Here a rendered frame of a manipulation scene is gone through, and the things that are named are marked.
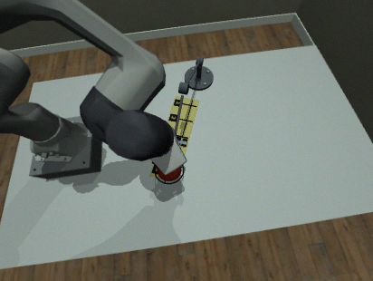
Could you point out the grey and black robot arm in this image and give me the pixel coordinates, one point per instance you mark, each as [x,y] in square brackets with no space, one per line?
[131,81]

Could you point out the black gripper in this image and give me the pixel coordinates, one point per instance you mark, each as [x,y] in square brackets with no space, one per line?
[182,142]

